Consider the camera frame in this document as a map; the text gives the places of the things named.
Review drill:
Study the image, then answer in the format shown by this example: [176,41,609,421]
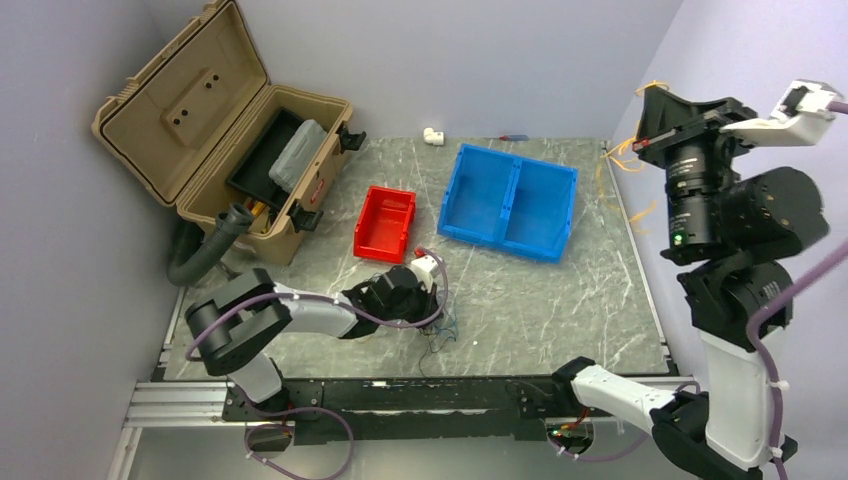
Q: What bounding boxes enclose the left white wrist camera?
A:
[407,249,438,292]

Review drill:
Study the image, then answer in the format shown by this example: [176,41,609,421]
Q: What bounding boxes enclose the blue black wires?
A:
[417,304,460,376]

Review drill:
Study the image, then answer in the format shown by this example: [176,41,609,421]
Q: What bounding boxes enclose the grey corrugated hose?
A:
[165,203,254,287]

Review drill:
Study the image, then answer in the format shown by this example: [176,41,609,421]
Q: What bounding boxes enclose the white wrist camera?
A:
[719,79,847,147]
[407,249,438,292]

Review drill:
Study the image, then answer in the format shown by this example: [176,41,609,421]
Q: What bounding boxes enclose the tan plastic toolbox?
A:
[91,1,354,265]

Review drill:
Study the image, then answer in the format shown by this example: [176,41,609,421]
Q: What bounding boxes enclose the aluminium frame rail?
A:
[107,287,228,480]

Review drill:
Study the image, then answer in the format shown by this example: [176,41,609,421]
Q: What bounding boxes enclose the yellow wires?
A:
[594,80,670,234]

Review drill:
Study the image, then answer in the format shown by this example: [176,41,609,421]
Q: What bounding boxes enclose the red blue screwdriver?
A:
[496,134,529,142]

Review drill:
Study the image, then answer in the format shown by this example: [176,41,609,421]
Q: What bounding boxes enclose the red plastic bin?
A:
[352,185,416,264]

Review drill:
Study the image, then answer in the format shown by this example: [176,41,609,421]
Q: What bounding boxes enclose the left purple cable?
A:
[184,248,450,362]

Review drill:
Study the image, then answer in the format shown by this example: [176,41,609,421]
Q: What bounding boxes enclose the white pipe elbow fitting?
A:
[422,127,445,146]

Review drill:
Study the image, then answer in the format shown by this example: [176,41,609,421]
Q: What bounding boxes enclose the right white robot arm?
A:
[550,79,842,479]

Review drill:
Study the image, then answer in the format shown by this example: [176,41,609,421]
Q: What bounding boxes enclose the grey plastic case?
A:
[268,119,327,193]

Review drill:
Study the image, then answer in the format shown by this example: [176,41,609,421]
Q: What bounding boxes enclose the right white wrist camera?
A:
[719,79,847,147]

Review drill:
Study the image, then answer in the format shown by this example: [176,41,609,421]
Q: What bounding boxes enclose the blue plastic bin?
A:
[437,144,579,264]

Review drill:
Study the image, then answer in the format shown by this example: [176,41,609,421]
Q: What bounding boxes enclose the black toolbox tray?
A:
[226,108,304,211]

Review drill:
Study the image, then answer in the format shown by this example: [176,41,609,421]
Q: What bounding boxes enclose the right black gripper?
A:
[626,82,758,249]

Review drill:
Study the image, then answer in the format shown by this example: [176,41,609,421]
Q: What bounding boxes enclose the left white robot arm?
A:
[184,265,440,420]

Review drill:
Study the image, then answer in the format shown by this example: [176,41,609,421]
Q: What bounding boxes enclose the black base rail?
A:
[222,376,588,445]

